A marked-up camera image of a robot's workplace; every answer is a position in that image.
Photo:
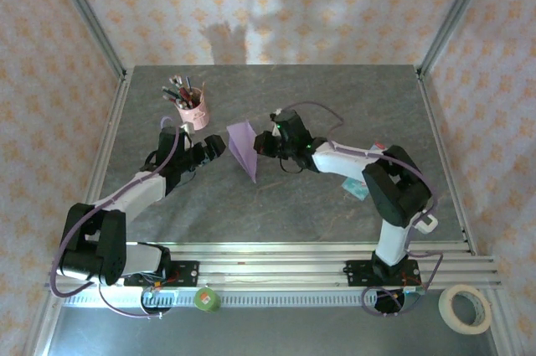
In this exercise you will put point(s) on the white timer with display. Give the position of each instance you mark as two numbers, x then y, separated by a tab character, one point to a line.
429	226

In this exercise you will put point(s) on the dark green pen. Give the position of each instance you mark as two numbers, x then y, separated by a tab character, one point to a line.
171	92

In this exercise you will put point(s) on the white-tipped grey pen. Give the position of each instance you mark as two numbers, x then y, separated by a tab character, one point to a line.
176	84

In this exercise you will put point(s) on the aluminium frame post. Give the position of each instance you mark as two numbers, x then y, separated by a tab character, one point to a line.
456	8
90	17

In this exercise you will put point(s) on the lilac paper sheet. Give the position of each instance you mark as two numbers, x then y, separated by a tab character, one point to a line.
245	146

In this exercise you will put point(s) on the wooden pencil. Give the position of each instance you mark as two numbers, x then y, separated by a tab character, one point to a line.
202	91

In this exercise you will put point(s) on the pink metal pen cup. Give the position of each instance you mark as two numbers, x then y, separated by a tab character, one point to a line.
197	115

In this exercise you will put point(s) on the white masking tape roll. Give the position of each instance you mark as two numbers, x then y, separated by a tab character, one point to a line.
446	305

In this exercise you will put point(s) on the teal illustrated paper packet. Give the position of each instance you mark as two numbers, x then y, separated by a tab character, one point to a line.
356	188

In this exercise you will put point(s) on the small circuit board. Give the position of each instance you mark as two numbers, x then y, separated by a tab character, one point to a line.
161	294
414	294

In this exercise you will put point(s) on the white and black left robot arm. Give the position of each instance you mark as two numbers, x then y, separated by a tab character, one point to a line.
138	197

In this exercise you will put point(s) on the blue pen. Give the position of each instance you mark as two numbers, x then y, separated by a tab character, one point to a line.
188	86

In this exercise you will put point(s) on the green tape roll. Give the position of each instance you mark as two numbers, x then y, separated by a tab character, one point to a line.
207	300

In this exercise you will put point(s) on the aluminium side rail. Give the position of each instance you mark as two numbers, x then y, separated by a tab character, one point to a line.
443	142
108	142

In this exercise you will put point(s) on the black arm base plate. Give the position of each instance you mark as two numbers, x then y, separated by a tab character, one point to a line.
356	274
188	272

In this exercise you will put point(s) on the red pen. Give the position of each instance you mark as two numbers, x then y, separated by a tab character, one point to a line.
185	95

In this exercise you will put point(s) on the aluminium mounting rail frame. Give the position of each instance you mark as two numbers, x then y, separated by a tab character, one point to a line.
272	266

